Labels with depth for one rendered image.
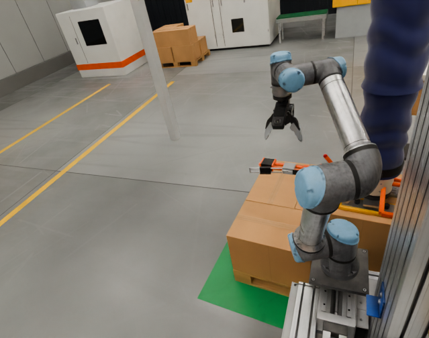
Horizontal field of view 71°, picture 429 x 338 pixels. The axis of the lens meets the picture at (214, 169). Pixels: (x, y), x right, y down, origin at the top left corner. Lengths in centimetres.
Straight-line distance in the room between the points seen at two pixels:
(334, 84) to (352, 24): 786
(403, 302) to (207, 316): 181
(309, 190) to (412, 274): 29
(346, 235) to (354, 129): 44
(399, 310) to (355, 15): 824
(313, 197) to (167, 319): 195
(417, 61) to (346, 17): 744
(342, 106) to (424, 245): 46
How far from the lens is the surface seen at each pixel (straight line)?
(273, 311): 249
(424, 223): 71
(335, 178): 86
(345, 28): 891
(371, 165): 91
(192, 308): 259
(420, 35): 142
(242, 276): 256
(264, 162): 190
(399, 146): 164
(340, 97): 102
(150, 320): 265
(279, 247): 213
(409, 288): 87
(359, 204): 182
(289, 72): 103
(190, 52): 820
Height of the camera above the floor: 218
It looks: 34 degrees down
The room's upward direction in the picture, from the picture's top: 12 degrees counter-clockwise
